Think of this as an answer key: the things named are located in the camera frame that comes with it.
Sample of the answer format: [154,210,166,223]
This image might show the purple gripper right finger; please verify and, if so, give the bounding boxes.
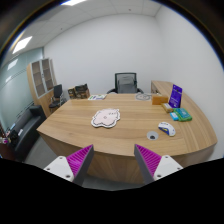
[134,144,182,184]

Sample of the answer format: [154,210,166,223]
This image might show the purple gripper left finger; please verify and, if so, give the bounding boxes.
[44,145,94,186]

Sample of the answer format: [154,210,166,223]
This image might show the white blue computer mouse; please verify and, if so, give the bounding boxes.
[158,122,176,137]

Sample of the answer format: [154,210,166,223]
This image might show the wooden office desk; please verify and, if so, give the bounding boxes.
[36,80,219,185]

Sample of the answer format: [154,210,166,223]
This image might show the small blue box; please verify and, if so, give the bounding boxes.
[170,112,179,121]

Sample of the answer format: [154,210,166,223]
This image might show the green flat box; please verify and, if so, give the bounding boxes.
[174,108,192,122]

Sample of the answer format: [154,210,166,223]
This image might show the small yellow box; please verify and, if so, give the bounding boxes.
[161,103,173,113]

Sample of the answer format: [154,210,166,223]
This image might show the black leather sofa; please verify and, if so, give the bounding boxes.
[9,105,46,162]

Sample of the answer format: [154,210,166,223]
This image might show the orange cardboard box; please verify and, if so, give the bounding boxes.
[152,95,168,105]

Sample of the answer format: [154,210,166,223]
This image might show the black side chair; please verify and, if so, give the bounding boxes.
[49,84,64,110]

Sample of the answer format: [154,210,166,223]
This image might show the white green booklet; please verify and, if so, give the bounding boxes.
[88,94,107,100]

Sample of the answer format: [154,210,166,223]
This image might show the stacked boxes on floor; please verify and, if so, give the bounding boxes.
[68,84,90,99]

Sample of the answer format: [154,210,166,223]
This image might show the purple standing sign card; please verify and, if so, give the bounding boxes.
[169,85,182,108]

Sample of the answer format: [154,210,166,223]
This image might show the grey mesh office chair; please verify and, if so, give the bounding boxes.
[108,72,143,94]

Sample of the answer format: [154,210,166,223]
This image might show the wooden glass door cabinet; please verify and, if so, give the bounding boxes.
[27,58,56,117]

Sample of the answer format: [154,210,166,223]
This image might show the silver desk cable grommet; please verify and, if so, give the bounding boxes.
[147,131,159,140]

